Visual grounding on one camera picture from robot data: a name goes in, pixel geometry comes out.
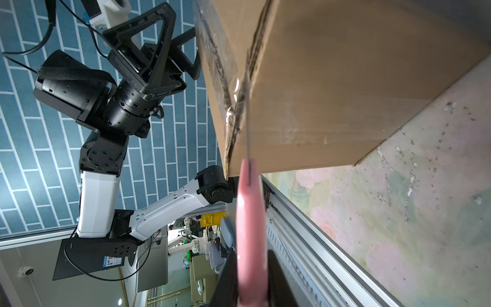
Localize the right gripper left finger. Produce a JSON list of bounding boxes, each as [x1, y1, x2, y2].
[[208, 251, 239, 307]]

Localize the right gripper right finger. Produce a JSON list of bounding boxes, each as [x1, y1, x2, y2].
[[267, 249, 298, 307]]

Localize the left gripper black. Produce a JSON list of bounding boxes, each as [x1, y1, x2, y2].
[[101, 1, 202, 102]]

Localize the pink utility knife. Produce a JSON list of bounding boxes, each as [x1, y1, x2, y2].
[[236, 73, 269, 306]]

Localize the brown cardboard express box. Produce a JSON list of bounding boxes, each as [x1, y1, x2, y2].
[[193, 1, 490, 177]]

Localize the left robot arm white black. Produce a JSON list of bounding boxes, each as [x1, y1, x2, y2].
[[34, 3, 237, 258]]

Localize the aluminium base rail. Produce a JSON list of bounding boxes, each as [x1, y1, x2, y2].
[[262, 179, 401, 306]]

